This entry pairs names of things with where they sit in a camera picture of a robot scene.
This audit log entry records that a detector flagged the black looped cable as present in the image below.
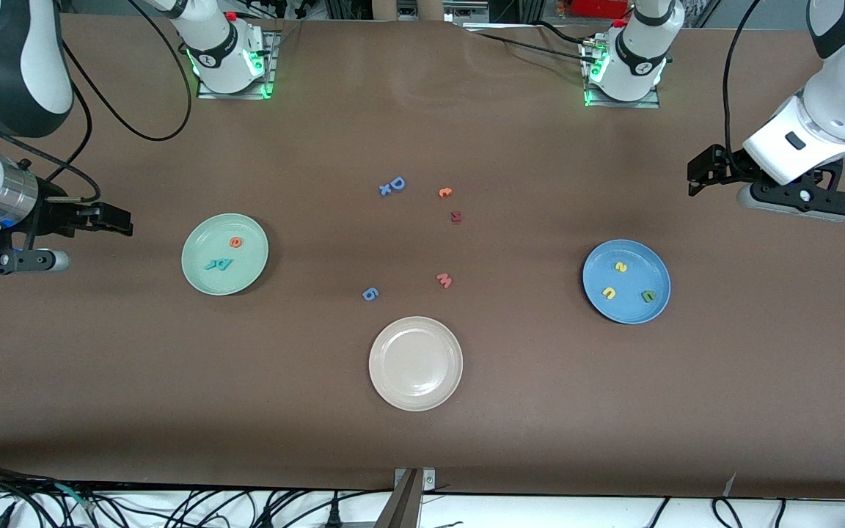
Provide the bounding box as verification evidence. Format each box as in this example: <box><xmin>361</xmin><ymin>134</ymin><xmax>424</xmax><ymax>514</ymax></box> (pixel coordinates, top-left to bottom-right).
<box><xmin>711</xmin><ymin>497</ymin><xmax>745</xmax><ymax>528</ymax></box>

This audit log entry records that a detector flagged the teal cable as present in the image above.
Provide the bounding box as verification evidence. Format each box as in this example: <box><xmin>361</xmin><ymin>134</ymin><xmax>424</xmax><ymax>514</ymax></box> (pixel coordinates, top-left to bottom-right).
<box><xmin>54</xmin><ymin>483</ymin><xmax>97</xmax><ymax>512</ymax></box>

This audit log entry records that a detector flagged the pale green plate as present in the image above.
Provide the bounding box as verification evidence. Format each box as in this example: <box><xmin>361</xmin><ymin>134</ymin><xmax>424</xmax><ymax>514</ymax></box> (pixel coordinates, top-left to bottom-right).
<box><xmin>181</xmin><ymin>213</ymin><xmax>270</xmax><ymax>296</ymax></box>

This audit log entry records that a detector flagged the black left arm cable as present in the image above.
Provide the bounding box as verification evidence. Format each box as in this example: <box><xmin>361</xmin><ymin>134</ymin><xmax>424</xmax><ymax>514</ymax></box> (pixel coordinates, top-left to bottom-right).
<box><xmin>722</xmin><ymin>0</ymin><xmax>762</xmax><ymax>158</ymax></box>

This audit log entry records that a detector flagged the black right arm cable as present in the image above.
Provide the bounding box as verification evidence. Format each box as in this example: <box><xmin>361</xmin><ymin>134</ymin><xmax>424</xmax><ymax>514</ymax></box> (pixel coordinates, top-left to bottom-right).
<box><xmin>0</xmin><ymin>0</ymin><xmax>194</xmax><ymax>205</ymax></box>

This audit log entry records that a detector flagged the beige plate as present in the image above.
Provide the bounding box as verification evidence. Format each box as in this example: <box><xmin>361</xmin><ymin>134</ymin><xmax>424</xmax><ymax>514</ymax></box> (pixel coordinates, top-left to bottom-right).
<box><xmin>368</xmin><ymin>316</ymin><xmax>464</xmax><ymax>412</ymax></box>

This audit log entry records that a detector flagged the black table cable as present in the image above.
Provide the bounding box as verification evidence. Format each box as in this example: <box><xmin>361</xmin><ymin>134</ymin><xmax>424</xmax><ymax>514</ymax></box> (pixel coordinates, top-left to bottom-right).
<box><xmin>536</xmin><ymin>21</ymin><xmax>599</xmax><ymax>46</ymax></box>
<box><xmin>465</xmin><ymin>29</ymin><xmax>590</xmax><ymax>65</ymax></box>

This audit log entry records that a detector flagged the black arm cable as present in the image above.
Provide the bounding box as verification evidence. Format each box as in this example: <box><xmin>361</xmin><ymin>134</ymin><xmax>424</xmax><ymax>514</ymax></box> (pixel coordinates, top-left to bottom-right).
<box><xmin>0</xmin><ymin>0</ymin><xmax>194</xmax><ymax>205</ymax></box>
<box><xmin>722</xmin><ymin>0</ymin><xmax>762</xmax><ymax>158</ymax></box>

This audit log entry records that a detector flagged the red box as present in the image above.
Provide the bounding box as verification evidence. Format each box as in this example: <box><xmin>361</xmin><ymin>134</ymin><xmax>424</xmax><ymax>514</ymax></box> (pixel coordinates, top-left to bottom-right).
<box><xmin>571</xmin><ymin>0</ymin><xmax>632</xmax><ymax>20</ymax></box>

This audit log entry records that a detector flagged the blue plate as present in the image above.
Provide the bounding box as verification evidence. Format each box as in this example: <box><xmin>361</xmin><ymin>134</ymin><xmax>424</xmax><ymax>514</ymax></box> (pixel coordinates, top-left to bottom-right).
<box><xmin>582</xmin><ymin>239</ymin><xmax>672</xmax><ymax>325</ymax></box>

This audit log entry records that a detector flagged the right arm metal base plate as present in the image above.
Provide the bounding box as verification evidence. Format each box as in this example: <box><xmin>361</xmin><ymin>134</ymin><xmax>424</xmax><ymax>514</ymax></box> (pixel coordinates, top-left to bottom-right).
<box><xmin>197</xmin><ymin>29</ymin><xmax>278</xmax><ymax>100</ymax></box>

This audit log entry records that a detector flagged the aluminium table edge bracket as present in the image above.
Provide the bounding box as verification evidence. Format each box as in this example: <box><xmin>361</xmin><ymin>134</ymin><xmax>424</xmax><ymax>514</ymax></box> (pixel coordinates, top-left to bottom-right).
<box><xmin>375</xmin><ymin>467</ymin><xmax>436</xmax><ymax>528</ymax></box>

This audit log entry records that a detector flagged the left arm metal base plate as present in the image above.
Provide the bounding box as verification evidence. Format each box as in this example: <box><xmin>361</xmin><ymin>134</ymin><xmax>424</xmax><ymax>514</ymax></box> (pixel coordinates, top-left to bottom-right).
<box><xmin>582</xmin><ymin>37</ymin><xmax>662</xmax><ymax>109</ymax></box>

